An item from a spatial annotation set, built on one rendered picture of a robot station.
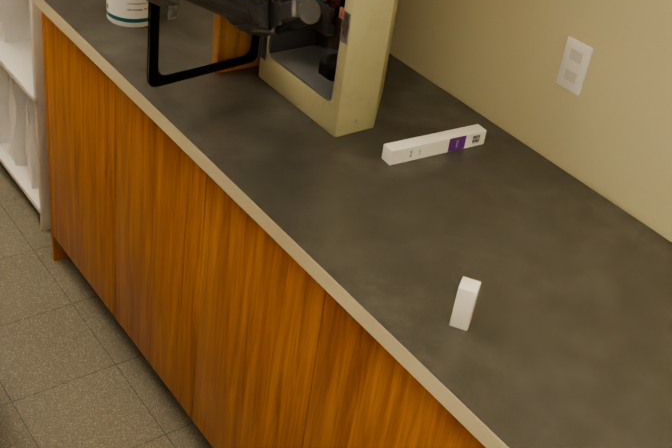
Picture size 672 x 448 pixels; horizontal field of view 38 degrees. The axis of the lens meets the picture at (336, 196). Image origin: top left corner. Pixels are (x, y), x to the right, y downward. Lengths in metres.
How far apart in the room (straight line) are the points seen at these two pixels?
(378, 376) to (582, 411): 0.38
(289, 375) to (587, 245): 0.67
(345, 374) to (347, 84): 0.64
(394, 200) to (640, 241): 0.51
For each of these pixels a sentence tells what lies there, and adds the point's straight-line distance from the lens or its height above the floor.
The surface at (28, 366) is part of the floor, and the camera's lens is 2.96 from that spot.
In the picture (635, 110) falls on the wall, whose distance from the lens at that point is 2.14.
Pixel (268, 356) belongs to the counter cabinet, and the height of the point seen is 0.57.
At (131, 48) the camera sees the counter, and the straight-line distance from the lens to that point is 2.51.
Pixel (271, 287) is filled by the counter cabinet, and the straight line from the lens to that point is 2.04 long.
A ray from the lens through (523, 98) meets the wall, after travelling 2.34.
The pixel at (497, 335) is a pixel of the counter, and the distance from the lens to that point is 1.73.
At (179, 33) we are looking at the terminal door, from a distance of 2.20.
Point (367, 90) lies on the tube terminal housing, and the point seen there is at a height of 1.04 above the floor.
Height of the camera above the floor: 2.03
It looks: 33 degrees down
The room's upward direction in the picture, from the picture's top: 9 degrees clockwise
